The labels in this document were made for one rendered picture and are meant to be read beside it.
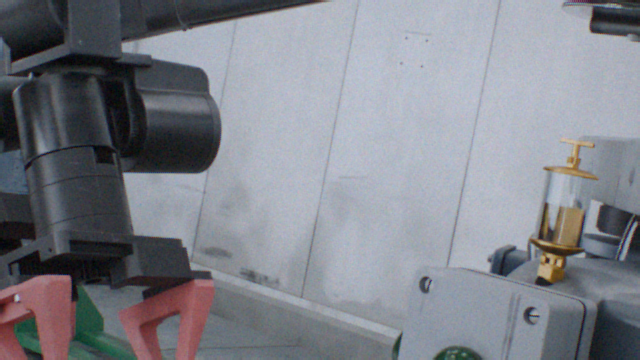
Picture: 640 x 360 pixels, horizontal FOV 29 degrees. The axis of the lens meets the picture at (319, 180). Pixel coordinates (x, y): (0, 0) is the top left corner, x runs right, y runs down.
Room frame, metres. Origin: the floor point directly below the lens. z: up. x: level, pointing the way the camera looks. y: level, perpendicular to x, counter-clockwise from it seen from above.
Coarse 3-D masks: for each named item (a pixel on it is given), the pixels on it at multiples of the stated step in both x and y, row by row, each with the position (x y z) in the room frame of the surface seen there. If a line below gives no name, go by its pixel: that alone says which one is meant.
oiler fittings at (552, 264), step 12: (576, 144) 0.63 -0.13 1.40; (588, 144) 0.62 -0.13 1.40; (576, 156) 0.63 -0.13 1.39; (552, 168) 0.62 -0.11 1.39; (564, 168) 0.62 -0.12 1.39; (576, 168) 0.62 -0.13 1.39; (540, 240) 0.62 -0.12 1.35; (552, 252) 0.62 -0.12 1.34; (564, 252) 0.62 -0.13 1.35; (576, 252) 0.62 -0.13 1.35; (540, 264) 0.63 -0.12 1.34; (552, 264) 0.62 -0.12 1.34; (564, 264) 0.63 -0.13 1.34; (552, 276) 0.62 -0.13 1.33
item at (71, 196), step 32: (64, 160) 0.71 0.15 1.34; (32, 192) 0.72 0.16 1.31; (64, 192) 0.71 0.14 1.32; (96, 192) 0.71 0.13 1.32; (64, 224) 0.70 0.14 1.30; (96, 224) 0.70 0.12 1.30; (128, 224) 0.72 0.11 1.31; (32, 256) 0.69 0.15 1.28; (64, 256) 0.68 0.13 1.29; (96, 256) 0.69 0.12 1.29
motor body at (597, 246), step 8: (584, 240) 1.05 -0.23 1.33; (592, 240) 1.04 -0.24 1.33; (600, 240) 1.04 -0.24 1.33; (608, 240) 1.06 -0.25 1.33; (616, 240) 1.08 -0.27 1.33; (584, 248) 1.05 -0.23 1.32; (592, 248) 1.04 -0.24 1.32; (600, 248) 1.03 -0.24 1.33; (608, 248) 1.02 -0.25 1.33; (616, 248) 1.02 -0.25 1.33; (632, 248) 1.01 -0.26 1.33; (592, 256) 1.05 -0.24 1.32; (600, 256) 1.03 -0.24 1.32; (608, 256) 1.02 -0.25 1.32; (632, 256) 1.01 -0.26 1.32
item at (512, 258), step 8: (504, 248) 1.09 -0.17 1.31; (512, 248) 1.12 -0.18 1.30; (488, 256) 1.07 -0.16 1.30; (496, 256) 1.06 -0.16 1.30; (504, 256) 1.06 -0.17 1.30; (512, 256) 1.06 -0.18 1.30; (520, 256) 1.07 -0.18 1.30; (496, 264) 1.06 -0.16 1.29; (504, 264) 1.06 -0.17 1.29; (512, 264) 1.06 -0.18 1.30; (520, 264) 1.06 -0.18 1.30; (496, 272) 1.06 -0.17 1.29; (504, 272) 1.06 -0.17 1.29
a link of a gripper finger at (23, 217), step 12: (0, 204) 0.82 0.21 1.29; (12, 204) 0.83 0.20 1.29; (24, 204) 0.84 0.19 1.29; (0, 216) 0.82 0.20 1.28; (12, 216) 0.82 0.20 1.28; (24, 216) 0.83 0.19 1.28; (0, 228) 0.82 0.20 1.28; (12, 228) 0.83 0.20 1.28; (24, 228) 0.83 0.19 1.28; (72, 312) 0.83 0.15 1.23; (72, 324) 0.83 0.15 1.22; (72, 336) 0.83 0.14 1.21
